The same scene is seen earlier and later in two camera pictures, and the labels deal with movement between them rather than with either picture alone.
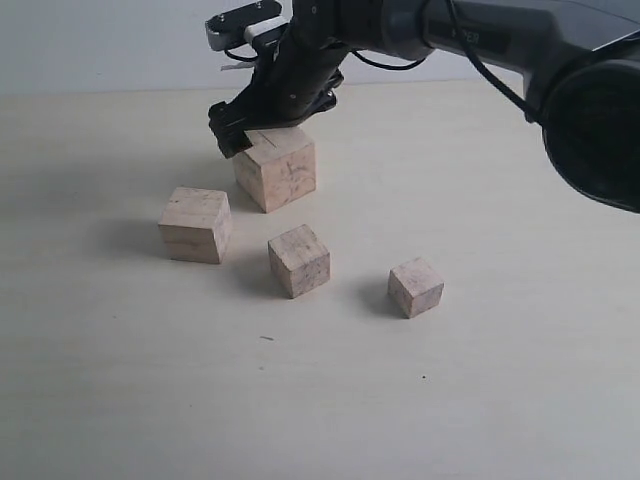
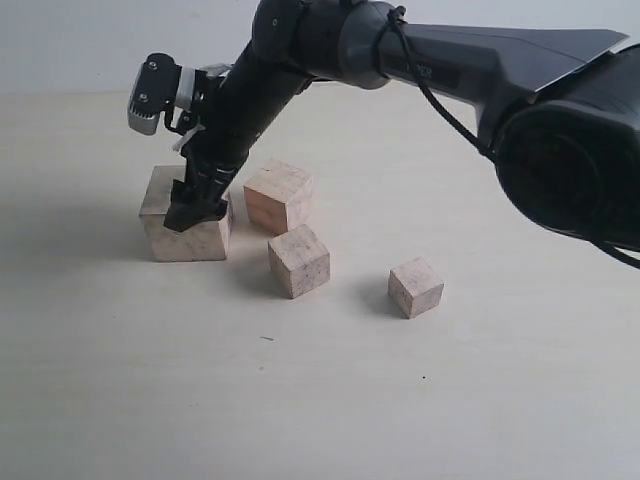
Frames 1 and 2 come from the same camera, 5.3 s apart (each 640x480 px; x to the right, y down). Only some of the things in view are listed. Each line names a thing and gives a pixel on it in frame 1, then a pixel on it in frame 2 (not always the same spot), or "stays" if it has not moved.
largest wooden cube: x=279 y=168 to x=164 y=243
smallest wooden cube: x=414 y=288 stays
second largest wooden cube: x=196 y=225 to x=278 y=198
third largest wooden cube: x=299 y=261 stays
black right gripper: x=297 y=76 to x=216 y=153
